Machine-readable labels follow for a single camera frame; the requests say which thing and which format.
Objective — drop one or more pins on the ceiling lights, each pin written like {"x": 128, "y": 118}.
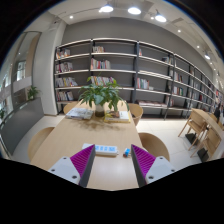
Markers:
{"x": 134, "y": 10}

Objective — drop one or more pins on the white book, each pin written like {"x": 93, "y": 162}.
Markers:
{"x": 79, "y": 113}

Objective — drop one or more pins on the small green background plant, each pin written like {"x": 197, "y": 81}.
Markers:
{"x": 33, "y": 92}

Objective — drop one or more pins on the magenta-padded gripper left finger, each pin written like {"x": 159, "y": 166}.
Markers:
{"x": 68, "y": 170}

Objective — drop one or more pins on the yellow book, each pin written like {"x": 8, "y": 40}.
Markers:
{"x": 117, "y": 116}

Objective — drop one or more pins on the person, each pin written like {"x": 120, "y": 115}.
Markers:
{"x": 219, "y": 111}

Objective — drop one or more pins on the wooden side table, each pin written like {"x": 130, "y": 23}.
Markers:
{"x": 206, "y": 115}

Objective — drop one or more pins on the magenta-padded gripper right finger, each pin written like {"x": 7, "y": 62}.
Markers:
{"x": 156, "y": 168}

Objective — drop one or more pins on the green potted plant, white pot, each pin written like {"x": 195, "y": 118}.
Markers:
{"x": 100, "y": 95}

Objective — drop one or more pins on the grey shelf unit with books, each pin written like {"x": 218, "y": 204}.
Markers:
{"x": 113, "y": 55}

